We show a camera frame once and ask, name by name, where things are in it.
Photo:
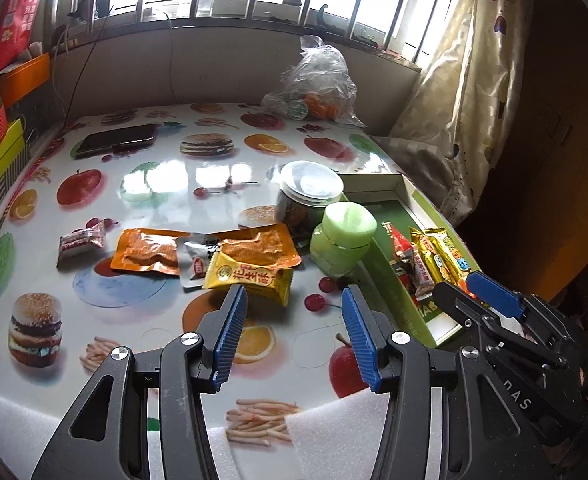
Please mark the clear plastic bag with oranges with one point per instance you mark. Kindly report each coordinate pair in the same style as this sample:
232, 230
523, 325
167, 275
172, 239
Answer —
317, 87

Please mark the black smartphone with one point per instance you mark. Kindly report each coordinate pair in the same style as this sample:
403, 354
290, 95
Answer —
117, 140

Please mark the pink white wafer packet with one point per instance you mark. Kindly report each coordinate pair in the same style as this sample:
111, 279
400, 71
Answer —
423, 283

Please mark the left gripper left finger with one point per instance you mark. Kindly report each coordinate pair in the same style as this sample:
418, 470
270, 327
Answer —
104, 434

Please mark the red dark jujube packet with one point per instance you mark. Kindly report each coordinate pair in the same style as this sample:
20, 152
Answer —
402, 252

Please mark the orange white snack pouch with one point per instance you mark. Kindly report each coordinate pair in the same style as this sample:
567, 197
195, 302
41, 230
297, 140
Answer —
270, 246

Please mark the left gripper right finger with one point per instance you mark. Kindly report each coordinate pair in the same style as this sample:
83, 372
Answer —
449, 415

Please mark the red white candy packet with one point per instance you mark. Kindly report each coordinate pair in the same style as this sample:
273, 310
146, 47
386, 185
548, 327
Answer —
80, 242

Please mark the clear jar white lid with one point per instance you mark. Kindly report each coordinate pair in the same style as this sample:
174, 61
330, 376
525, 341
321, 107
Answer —
306, 189

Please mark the green white gift box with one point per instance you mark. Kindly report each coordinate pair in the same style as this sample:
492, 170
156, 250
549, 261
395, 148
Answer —
393, 198

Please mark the white foam sheet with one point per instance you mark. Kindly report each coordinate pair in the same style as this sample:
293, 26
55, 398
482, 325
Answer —
338, 440

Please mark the red printed bag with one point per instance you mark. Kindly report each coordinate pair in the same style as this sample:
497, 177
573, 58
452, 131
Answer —
16, 20

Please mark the beige patterned curtain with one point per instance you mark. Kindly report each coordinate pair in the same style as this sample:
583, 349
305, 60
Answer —
452, 130

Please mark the yellow green box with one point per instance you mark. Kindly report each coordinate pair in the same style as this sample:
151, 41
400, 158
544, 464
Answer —
12, 145

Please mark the orange box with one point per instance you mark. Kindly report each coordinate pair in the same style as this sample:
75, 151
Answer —
27, 77

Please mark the green cream jar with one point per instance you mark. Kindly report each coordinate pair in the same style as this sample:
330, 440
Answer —
342, 238

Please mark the long yellow snack bar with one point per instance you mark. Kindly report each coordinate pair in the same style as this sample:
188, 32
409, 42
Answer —
430, 257
456, 263

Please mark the orange tofu snack pouch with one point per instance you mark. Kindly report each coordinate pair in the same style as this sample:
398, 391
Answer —
147, 250

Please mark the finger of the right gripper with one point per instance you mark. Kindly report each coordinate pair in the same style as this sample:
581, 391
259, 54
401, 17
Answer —
504, 294
492, 336

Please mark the fruit print tablecloth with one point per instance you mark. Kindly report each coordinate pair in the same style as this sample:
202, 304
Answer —
212, 168

